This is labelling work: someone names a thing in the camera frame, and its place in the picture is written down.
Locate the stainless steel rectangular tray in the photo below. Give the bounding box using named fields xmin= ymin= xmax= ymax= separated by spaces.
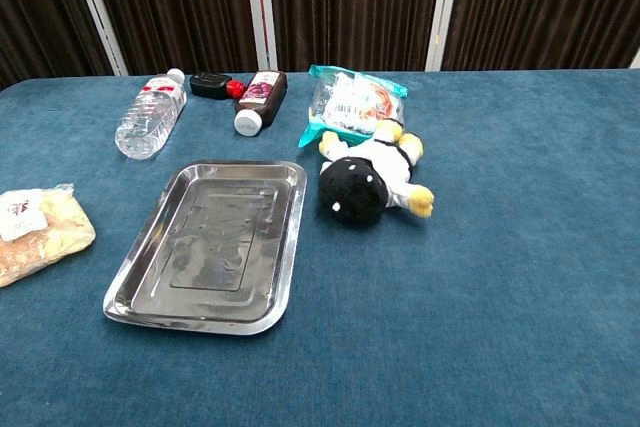
xmin=102 ymin=160 xmax=308 ymax=337

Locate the clear bag of snacks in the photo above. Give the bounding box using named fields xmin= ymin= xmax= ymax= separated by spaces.
xmin=0 ymin=183 xmax=97 ymax=289

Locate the plush doll black head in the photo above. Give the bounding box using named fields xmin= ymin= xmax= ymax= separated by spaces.
xmin=318 ymin=118 xmax=436 ymax=230

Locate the teal snack packet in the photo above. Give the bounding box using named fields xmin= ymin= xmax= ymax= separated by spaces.
xmin=297 ymin=64 xmax=409 ymax=150

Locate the dark juice bottle white cap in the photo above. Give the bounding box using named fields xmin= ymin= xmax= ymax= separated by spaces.
xmin=233 ymin=70 xmax=289 ymax=138

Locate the small black bottle red cap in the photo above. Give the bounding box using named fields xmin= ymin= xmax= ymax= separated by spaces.
xmin=189 ymin=72 xmax=247 ymax=101

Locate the blue table cloth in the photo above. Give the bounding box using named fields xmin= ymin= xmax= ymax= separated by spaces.
xmin=0 ymin=68 xmax=640 ymax=427

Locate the clear plastic water bottle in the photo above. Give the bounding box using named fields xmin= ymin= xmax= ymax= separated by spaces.
xmin=114 ymin=67 xmax=188 ymax=162

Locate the dark brown pleated curtain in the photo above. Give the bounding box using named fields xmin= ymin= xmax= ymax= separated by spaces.
xmin=0 ymin=0 xmax=640 ymax=91

